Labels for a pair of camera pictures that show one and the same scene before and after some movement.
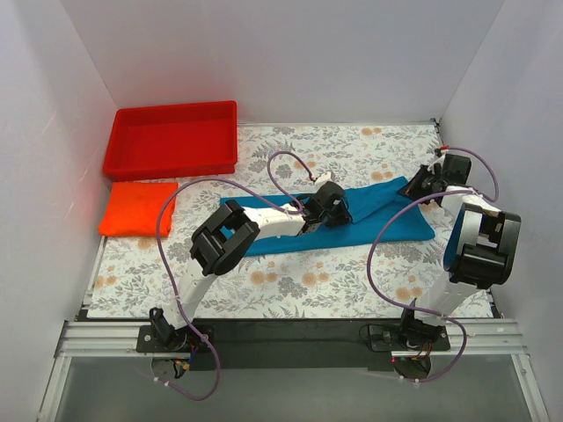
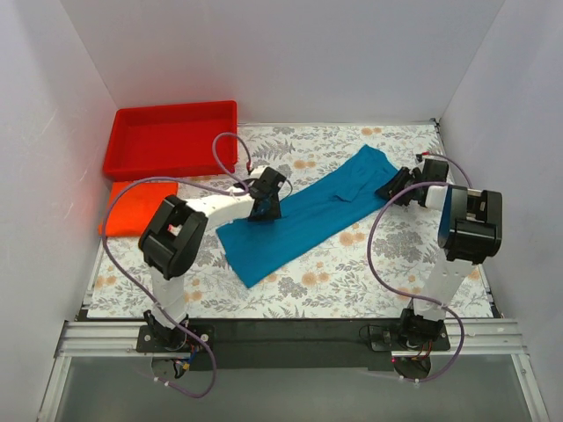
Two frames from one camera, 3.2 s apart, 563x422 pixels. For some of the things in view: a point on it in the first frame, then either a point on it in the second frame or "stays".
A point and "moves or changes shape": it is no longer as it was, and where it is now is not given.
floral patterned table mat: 312,226 stays
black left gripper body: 336,215 → 265,207
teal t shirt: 385,212 moves or changes shape
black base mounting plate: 281,344 stays
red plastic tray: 172,141 stays
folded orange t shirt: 135,209 stays
